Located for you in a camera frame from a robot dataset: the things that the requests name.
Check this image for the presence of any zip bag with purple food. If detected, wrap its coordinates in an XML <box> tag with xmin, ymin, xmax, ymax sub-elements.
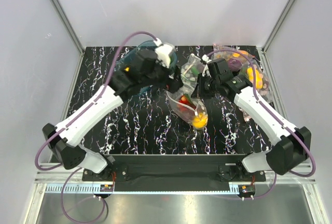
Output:
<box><xmin>213</xmin><ymin>44</ymin><xmax>254</xmax><ymax>72</ymax></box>

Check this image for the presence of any aluminium frame post left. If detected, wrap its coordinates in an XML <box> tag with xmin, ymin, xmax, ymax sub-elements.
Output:
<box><xmin>37</xmin><ymin>0</ymin><xmax>86</xmax><ymax>53</ymax></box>

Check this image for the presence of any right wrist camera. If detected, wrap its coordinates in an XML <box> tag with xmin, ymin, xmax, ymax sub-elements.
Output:
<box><xmin>201</xmin><ymin>54</ymin><xmax>211</xmax><ymax>77</ymax></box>

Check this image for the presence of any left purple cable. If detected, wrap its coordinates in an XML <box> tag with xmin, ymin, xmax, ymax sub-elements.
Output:
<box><xmin>35</xmin><ymin>31</ymin><xmax>161</xmax><ymax>222</ymax></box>

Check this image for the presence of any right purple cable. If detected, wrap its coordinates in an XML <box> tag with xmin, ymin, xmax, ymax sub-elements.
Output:
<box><xmin>201</xmin><ymin>50</ymin><xmax>317</xmax><ymax>200</ymax></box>

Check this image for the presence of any purple cable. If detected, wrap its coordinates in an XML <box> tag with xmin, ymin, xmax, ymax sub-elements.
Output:
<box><xmin>35</xmin><ymin>31</ymin><xmax>161</xmax><ymax>222</ymax></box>
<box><xmin>201</xmin><ymin>50</ymin><xmax>317</xmax><ymax>200</ymax></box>

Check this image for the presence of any aluminium frame post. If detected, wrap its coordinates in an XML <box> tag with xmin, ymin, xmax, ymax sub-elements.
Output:
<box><xmin>37</xmin><ymin>0</ymin><xmax>86</xmax><ymax>53</ymax></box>
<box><xmin>261</xmin><ymin>0</ymin><xmax>312</xmax><ymax>53</ymax></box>

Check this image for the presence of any aluminium frame post right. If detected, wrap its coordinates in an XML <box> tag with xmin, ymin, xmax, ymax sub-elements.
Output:
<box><xmin>261</xmin><ymin>0</ymin><xmax>312</xmax><ymax>53</ymax></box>

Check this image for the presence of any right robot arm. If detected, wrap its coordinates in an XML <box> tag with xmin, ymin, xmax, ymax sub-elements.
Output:
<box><xmin>191</xmin><ymin>59</ymin><xmax>311</xmax><ymax>181</ymax></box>

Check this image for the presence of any zip bag with yellow food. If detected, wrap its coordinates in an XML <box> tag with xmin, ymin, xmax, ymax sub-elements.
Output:
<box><xmin>240</xmin><ymin>61</ymin><xmax>272</xmax><ymax>103</ymax></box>

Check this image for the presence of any aluminium front rail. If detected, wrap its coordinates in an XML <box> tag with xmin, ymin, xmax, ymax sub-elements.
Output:
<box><xmin>34</xmin><ymin>169</ymin><xmax>315</xmax><ymax>197</ymax></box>

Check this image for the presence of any teal transparent plastic tub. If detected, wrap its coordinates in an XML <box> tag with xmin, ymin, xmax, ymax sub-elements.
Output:
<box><xmin>109</xmin><ymin>42</ymin><xmax>177</xmax><ymax>98</ymax></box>

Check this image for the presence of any green patterned zip bag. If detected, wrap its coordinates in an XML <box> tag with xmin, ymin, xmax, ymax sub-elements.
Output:
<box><xmin>181</xmin><ymin>53</ymin><xmax>204</xmax><ymax>89</ymax></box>

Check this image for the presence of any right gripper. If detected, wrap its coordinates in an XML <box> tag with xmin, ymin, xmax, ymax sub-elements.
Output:
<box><xmin>191</xmin><ymin>73</ymin><xmax>220</xmax><ymax>100</ymax></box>

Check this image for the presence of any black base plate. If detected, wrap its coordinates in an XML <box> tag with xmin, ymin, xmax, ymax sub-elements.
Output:
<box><xmin>84</xmin><ymin>155</ymin><xmax>263</xmax><ymax>181</ymax></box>

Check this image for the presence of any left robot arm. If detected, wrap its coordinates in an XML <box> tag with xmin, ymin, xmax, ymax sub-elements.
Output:
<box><xmin>42</xmin><ymin>49</ymin><xmax>183</xmax><ymax>180</ymax></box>

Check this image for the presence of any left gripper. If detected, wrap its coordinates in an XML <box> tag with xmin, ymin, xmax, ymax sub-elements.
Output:
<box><xmin>141</xmin><ymin>58</ymin><xmax>183</xmax><ymax>93</ymax></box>

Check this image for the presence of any yellow fake lemon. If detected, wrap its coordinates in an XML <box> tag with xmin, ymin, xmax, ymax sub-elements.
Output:
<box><xmin>192</xmin><ymin>113</ymin><xmax>208</xmax><ymax>129</ymax></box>

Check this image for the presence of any polka dot zip bag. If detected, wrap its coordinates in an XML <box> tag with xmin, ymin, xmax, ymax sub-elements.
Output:
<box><xmin>166</xmin><ymin>77</ymin><xmax>208</xmax><ymax>130</ymax></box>

